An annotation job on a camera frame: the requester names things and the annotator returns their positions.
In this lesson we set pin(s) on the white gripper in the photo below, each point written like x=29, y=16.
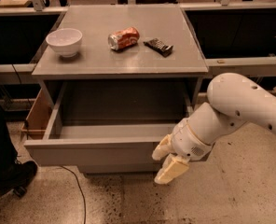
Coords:
x=187, y=143

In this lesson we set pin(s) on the grey top drawer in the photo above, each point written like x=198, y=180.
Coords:
x=111, y=126

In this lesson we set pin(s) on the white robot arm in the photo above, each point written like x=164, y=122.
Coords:
x=233, y=100

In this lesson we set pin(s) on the grey drawer cabinet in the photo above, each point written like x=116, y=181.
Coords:
x=135, y=75

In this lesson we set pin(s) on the open cardboard box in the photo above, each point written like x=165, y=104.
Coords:
x=37, y=120

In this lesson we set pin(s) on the dark snack bar wrapper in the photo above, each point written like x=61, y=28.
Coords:
x=158, y=46

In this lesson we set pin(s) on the crushed orange soda can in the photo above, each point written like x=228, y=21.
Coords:
x=124, y=38

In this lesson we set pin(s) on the white ceramic bowl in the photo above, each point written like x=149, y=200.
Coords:
x=65, y=42

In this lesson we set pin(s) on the person's leg black shoe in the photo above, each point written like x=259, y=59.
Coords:
x=13, y=174

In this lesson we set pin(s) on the grey metal railing frame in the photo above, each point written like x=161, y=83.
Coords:
x=253, y=66

